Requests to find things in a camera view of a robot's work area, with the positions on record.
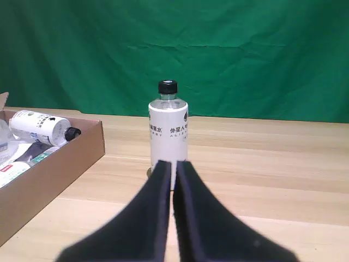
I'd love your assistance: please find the brown cardboard box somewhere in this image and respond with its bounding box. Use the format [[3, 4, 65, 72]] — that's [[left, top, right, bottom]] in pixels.
[[0, 92, 106, 246]]

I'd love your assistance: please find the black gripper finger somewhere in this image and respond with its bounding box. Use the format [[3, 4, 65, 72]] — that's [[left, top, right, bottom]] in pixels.
[[173, 159, 300, 262], [54, 159, 172, 262]]

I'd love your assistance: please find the white small carton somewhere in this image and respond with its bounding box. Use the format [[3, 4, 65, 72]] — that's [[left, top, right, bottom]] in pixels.
[[8, 109, 82, 147]]

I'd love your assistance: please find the green backdrop curtain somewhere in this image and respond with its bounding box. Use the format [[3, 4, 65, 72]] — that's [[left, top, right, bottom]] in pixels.
[[0, 0, 349, 123]]

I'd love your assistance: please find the clear water bottle, white label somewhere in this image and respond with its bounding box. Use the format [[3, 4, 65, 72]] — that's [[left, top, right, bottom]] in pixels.
[[0, 146, 59, 189]]

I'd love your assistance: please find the white bottle with black cap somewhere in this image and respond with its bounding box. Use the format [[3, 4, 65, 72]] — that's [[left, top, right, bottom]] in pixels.
[[148, 80, 189, 192]]

